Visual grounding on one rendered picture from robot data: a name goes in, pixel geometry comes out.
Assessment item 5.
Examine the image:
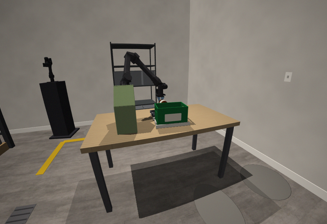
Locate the green plastic crate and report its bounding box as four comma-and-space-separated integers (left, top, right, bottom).
154, 102, 188, 125

